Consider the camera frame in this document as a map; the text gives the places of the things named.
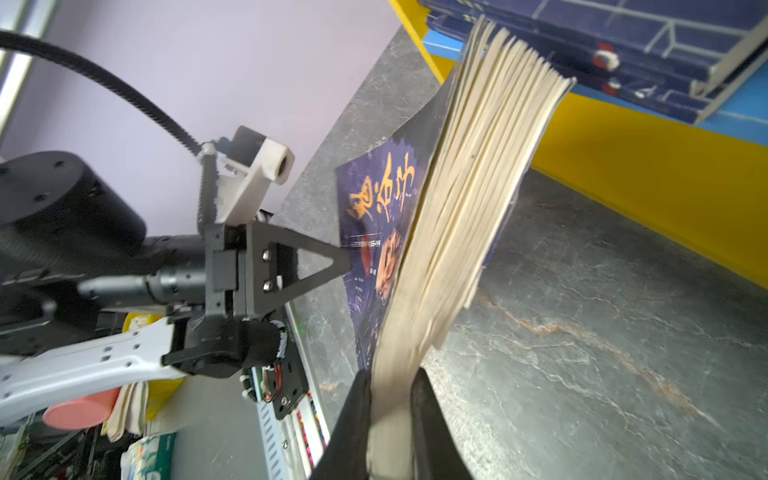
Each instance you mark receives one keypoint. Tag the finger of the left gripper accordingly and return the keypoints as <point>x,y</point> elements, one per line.
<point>272,266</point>

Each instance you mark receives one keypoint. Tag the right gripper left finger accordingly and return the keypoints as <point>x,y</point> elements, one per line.
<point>345,456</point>

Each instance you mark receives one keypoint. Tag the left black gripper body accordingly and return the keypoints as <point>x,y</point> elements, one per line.
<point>72,249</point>

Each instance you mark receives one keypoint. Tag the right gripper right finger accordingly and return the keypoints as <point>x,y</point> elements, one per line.
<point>435,455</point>

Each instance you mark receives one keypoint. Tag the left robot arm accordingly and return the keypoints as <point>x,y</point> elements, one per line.
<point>126,349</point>

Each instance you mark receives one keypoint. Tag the pink cup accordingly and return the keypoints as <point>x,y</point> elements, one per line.
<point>81,413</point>

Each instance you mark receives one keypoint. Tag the yellow wooden bookshelf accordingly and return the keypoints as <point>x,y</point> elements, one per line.
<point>703,186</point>

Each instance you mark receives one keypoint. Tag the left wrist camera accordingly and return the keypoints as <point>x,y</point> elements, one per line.
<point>254,163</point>

